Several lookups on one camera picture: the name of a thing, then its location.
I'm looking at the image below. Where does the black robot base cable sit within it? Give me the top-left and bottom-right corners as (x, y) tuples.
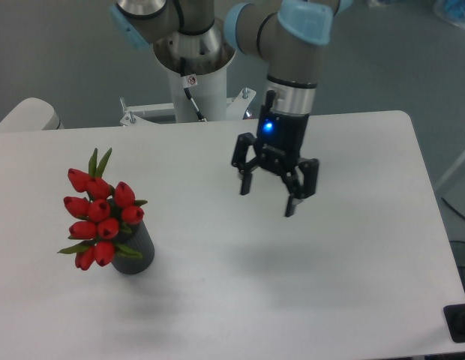
(178, 56), (208, 123)

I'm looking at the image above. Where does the red tulip bouquet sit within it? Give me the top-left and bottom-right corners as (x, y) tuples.
(58, 148), (144, 271)

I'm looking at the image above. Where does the blue plastic bag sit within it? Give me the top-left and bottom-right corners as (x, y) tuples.
(433, 0), (465, 29)

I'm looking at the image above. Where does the dark grey ribbed vase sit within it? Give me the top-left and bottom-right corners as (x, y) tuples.
(104, 198), (155, 275)

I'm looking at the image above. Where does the white chair left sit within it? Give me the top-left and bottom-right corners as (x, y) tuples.
(0, 97), (65, 133)

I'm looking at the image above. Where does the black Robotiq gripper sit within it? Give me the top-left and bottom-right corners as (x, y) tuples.
(231, 105), (320, 218)

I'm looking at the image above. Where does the white frame right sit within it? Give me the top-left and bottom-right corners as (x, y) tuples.
(433, 149), (465, 194)

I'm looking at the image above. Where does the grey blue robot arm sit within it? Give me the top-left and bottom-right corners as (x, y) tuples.
(109, 1), (350, 216)

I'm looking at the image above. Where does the black box table edge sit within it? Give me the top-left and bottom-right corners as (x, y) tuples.
(443, 304), (465, 344)

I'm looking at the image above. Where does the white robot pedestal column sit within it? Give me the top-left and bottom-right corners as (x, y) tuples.
(118, 70), (257, 128)

